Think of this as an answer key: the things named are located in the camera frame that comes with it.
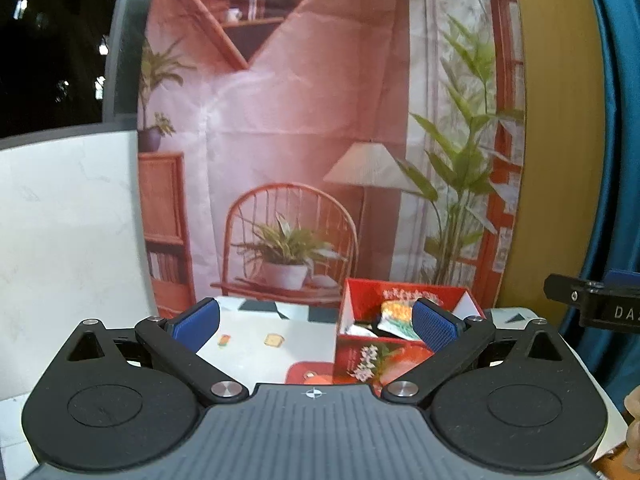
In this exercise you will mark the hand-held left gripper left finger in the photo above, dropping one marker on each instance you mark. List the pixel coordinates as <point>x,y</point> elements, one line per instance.
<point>197,322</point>

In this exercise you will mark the white board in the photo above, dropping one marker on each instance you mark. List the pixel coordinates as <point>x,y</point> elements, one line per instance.
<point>65,260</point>

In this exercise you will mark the wall poster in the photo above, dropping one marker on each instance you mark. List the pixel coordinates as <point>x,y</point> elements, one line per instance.
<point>310,110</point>

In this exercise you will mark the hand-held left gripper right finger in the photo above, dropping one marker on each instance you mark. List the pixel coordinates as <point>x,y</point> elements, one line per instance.
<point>435,327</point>

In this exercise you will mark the person's right hand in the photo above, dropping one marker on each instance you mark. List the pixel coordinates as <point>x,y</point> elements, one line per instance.
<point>634,405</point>

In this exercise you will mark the blue curtain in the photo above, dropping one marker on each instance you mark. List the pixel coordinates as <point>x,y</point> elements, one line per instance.
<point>620,135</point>

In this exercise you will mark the orange yellow packet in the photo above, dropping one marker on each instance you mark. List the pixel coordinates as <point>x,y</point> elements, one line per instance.
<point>395,315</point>

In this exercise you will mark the dark window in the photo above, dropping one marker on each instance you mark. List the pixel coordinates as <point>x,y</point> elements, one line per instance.
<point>50,60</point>

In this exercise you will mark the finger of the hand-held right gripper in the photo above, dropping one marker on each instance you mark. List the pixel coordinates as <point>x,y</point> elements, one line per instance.
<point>622,278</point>
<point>562,289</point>

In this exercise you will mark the red strawberry print box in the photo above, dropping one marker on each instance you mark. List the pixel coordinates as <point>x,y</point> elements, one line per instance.
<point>360,355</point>

